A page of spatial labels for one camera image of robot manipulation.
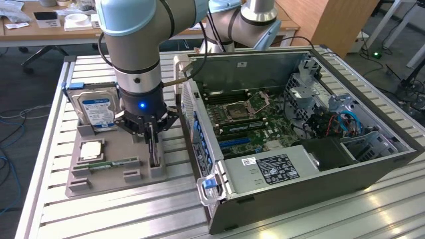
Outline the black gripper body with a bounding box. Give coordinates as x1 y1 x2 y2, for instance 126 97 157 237
118 84 169 126

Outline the green graphics card black cooler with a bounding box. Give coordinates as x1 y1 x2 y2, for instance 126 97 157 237
145 123 161 168

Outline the hard disk with blue carrier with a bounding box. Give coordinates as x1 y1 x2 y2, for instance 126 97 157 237
61 79 123 132

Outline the grey parts rack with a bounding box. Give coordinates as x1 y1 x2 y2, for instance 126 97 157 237
64 96 169 199

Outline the silver CPU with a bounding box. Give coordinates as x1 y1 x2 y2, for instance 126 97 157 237
78 142 103 160

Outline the black expansion slot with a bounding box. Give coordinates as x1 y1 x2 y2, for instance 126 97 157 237
217 133 247 142

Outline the CPU socket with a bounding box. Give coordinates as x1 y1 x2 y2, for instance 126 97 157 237
223 101 258 124

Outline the metal socket cover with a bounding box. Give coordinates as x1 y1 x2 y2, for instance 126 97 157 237
246 90 271 112

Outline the green motherboard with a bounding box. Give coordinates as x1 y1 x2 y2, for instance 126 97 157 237
195 82 302 160

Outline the silver chipset heatsink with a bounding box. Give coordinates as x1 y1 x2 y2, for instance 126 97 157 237
265 140 285 151

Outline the grey power supply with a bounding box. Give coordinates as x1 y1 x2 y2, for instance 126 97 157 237
222 146 321 195

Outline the small white box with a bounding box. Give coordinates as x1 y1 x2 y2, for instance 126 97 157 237
89 13 102 29

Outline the flat white box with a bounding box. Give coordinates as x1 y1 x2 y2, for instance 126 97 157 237
62 13 93 32

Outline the black chair base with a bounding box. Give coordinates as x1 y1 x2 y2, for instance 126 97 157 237
17 43 99 74

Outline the white tape roll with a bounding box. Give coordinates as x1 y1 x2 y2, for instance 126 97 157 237
65 14 88 25

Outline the perforated metal disk bay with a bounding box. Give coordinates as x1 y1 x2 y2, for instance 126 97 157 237
285 72 333 120

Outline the white box with black card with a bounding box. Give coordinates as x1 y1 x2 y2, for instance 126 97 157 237
32 11 61 28

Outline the open grey PC case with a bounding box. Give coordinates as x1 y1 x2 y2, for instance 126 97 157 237
173 44 425 235

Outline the clear plastic bag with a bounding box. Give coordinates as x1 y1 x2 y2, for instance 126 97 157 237
0 0 32 23

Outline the slanted metal disk bay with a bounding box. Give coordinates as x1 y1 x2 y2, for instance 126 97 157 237
339 130 399 162

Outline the wooden cabinet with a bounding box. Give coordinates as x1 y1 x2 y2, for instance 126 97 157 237
274 0 381 58

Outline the white electrical box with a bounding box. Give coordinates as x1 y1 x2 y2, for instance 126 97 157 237
353 31 370 54

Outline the black tripod stand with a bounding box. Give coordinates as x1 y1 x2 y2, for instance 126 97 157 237
397 62 425 110

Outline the black camera cable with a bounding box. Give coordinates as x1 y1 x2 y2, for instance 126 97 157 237
97 9 221 88

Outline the white floor cable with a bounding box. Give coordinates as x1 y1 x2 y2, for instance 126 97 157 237
0 104 50 120

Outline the blue floor cable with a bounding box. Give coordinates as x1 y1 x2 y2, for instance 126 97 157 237
0 119 26 215

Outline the black plastic duct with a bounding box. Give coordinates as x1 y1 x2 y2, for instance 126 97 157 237
299 138 359 172

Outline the blue wire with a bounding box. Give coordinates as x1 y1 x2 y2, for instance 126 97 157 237
338 109 363 137

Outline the white desk frame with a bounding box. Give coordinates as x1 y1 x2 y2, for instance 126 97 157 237
361 0 425 69

